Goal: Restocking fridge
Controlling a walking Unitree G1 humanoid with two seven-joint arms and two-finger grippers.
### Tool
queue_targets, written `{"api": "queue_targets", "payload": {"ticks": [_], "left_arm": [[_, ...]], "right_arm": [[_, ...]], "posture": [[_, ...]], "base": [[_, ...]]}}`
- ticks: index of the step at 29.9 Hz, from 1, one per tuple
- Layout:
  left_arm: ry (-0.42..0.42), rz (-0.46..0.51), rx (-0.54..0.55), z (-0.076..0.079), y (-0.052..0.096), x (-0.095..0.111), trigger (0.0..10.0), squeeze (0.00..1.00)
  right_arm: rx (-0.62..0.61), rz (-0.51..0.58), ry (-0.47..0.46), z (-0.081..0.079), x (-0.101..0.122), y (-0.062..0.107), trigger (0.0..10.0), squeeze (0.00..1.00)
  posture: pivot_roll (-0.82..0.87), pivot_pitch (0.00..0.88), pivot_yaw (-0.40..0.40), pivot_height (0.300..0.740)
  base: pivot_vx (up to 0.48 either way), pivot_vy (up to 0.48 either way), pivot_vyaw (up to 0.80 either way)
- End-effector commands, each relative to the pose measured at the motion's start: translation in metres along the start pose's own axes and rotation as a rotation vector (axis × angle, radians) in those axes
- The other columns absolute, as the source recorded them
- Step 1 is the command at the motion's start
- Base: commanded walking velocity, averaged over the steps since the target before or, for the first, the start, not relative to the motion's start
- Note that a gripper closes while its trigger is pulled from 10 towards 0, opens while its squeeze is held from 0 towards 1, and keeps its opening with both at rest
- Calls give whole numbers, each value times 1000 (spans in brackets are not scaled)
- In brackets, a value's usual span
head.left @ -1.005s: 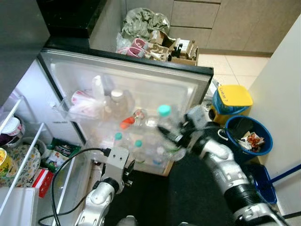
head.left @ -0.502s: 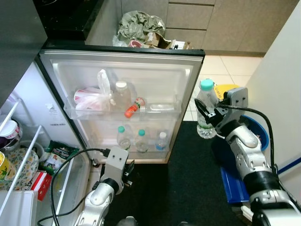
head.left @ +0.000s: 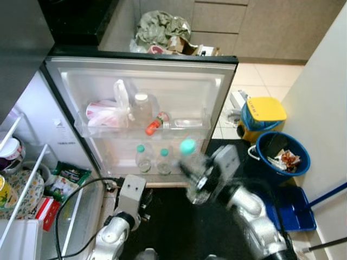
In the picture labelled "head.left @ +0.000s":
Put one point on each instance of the clear water bottle teal cap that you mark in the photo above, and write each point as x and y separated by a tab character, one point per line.
188	146
164	165
143	162

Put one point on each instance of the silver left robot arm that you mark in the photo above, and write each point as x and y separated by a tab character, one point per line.
111	238

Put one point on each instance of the clear fridge door shelf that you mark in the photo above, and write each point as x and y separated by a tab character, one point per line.
119	173
108	135

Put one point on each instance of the glass fridge shelf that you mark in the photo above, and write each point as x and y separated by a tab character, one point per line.
89	227

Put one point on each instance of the white fridge door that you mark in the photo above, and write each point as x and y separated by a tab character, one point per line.
162	86

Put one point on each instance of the white fridge drawer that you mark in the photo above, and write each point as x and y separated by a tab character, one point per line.
19	241

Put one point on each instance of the grey fridge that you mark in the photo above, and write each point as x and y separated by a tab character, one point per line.
21	54

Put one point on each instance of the blue plastic bucket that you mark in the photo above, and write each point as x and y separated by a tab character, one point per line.
262	160

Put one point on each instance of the clear plastic bag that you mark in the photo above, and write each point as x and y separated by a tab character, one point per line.
233	118

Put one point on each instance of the small bottle with orange cap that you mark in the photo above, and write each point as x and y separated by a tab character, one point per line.
153	128

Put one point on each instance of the green snack packet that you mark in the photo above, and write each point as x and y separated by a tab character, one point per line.
68	181

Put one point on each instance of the small white box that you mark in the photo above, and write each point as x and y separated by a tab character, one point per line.
238	100

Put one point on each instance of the rubbish pile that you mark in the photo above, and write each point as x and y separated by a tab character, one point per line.
287	160

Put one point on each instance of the clear jar with white lid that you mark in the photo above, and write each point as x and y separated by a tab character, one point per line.
143	108

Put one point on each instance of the bin with yellow lid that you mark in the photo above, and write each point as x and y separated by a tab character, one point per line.
265	108

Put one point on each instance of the red box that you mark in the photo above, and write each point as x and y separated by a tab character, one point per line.
49	214

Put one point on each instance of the pink and white plastic bag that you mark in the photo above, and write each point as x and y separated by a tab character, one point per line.
105	114

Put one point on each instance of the patterned bowl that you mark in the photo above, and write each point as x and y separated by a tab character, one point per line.
30	189

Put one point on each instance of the wooden crate with clutter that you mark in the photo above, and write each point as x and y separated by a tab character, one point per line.
187	47

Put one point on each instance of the yellow can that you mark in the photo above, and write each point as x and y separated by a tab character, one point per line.
6	195

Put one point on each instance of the white and purple tub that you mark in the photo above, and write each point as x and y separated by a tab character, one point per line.
11	157

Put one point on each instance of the grey green cloth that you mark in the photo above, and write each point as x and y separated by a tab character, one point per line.
162	27

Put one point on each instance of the grey kitchen cabinets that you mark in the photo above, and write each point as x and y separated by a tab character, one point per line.
271	27

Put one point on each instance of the black kitchen countertop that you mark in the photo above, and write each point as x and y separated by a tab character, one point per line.
76	21

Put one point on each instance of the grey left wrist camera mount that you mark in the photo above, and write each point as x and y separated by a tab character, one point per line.
132	192

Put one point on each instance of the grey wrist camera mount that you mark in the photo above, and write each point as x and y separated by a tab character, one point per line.
132	192
225	162

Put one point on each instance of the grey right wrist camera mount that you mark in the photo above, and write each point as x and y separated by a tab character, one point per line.
225	162

